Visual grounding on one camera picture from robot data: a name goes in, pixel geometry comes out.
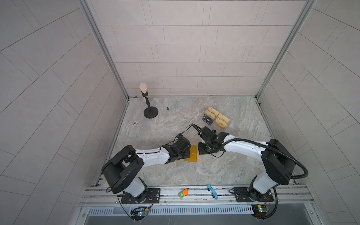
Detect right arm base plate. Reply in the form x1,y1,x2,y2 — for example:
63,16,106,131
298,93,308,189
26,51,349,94
229,187,274,203

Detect green orange connector block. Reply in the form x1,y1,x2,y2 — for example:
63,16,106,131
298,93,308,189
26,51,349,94
178,189,188,199

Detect black VIP card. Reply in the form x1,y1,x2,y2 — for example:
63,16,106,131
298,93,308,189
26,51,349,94
202,114,214,126

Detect clear acrylic card display stand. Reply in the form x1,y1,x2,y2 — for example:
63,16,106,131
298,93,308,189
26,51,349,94
202,107,231,133

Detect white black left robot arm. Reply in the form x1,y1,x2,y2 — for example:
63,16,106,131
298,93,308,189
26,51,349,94
101,136,191,199

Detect gold VIP card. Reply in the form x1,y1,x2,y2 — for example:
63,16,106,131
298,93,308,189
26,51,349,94
208,107,219,116
215,118,228,130
204,110,216,120
217,113,230,124

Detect left green circuit board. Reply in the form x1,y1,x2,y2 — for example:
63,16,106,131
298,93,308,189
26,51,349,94
130,206,150,221

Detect right green circuit board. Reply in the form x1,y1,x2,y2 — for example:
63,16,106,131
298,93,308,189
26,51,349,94
251,204,269,218

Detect black microphone stand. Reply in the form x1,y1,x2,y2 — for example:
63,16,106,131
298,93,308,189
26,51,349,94
139,82,158,119

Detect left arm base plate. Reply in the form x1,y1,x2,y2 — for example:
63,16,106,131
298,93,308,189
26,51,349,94
121,188,161,204

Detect yellow leather card holder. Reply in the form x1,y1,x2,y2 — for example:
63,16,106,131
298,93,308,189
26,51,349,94
185,145,198,162

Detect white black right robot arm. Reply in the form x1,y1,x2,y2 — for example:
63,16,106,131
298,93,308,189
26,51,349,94
192,124,308,194

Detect aluminium front rail frame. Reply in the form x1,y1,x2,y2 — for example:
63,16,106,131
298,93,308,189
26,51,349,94
80,184,315,216

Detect green circuit board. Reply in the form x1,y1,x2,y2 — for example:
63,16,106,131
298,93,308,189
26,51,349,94
130,206,150,221
251,204,269,218

